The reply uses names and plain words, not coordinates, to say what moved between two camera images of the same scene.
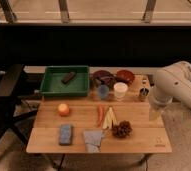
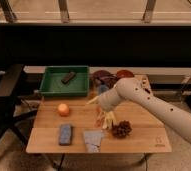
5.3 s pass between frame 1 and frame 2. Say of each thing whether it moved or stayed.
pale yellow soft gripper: moved
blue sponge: stayed
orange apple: stayed
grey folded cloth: stayed
